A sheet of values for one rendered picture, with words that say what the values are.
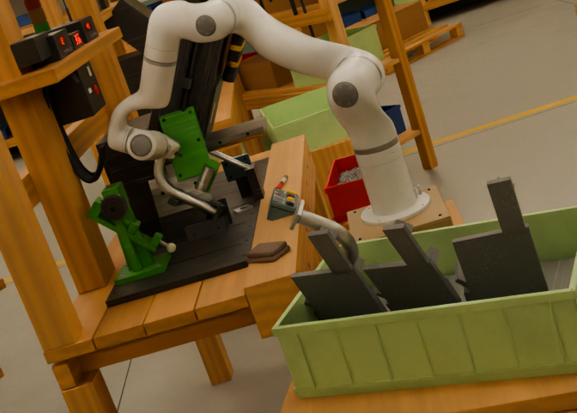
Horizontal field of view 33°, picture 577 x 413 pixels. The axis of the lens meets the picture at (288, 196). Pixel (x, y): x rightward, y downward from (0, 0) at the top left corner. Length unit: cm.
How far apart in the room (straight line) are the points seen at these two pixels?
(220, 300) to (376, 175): 51
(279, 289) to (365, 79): 57
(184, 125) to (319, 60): 67
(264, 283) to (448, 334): 69
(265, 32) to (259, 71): 376
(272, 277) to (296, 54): 57
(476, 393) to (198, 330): 95
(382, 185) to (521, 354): 78
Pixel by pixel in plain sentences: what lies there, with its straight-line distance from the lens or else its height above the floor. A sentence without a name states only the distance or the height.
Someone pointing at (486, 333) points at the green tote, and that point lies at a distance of 189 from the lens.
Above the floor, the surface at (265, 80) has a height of 78.
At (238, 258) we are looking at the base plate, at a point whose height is 90.
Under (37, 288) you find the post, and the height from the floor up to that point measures 105.
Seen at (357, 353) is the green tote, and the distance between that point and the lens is 198.
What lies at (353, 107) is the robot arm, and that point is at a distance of 240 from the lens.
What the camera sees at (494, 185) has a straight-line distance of 185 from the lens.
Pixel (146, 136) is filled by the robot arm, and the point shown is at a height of 129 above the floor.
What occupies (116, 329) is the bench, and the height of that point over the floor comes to 88.
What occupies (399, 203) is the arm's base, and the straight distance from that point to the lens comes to 254.
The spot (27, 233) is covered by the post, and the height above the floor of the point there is 120.
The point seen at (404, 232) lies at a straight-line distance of 185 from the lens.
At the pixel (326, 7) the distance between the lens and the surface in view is 554.
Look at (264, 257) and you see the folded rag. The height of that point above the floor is 91.
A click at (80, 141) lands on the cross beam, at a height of 123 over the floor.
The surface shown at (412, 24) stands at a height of 25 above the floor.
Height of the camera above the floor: 174
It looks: 16 degrees down
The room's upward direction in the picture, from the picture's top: 19 degrees counter-clockwise
